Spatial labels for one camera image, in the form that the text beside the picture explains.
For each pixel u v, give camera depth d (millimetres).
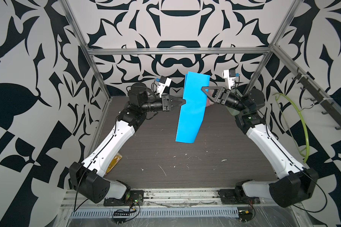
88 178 382
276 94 851
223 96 535
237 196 680
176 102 592
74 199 368
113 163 847
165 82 575
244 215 713
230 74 558
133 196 734
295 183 385
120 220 686
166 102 541
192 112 605
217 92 549
